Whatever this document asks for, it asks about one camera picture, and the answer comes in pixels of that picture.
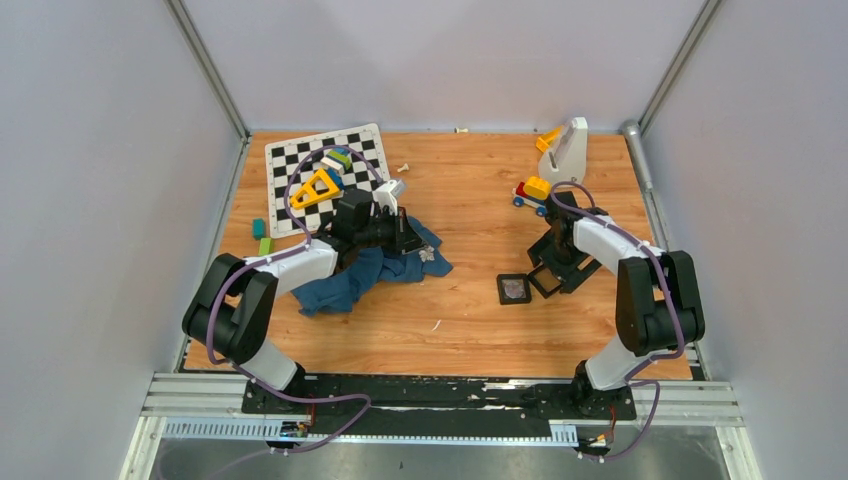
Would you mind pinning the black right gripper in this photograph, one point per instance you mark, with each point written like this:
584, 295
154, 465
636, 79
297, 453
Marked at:
552, 240

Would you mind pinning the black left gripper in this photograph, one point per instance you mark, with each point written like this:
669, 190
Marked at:
406, 240

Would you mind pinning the blue shirt garment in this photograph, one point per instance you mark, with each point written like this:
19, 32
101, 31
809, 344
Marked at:
339, 293

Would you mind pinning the sparkly silver star brooch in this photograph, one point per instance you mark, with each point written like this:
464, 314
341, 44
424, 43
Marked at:
427, 252

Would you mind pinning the black wire cube frame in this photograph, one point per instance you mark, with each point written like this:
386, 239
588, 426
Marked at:
545, 281

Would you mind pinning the black square frame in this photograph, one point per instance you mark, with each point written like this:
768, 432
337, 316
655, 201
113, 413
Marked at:
503, 299

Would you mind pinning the round metal brooch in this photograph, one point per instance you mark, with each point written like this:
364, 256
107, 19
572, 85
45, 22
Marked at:
514, 288

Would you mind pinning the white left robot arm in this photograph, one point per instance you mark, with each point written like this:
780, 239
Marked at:
231, 309

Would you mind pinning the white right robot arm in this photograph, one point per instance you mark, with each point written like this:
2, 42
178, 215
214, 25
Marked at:
658, 307

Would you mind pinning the colourful toy train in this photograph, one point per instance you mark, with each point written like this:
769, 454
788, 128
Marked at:
533, 193

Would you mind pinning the white wedge stand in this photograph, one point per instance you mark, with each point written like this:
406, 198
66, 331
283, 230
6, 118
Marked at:
567, 159

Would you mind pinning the stacked colour blocks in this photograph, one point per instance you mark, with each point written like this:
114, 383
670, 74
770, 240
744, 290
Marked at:
338, 163

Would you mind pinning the yellow plastic piece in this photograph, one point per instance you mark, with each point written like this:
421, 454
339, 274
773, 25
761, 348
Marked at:
548, 139

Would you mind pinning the black white checkerboard sheet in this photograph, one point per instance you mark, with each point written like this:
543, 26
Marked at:
290, 163

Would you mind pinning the green block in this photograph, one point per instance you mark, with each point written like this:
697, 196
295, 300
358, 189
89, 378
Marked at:
266, 246

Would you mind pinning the teal block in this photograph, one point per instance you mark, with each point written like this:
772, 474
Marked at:
258, 228

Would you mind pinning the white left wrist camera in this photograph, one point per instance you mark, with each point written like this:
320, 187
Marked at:
386, 195

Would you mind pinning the yellow triangle frame toy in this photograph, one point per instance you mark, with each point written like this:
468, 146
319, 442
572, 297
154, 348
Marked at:
321, 186

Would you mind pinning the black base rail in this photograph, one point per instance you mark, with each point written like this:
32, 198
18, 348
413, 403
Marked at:
441, 406

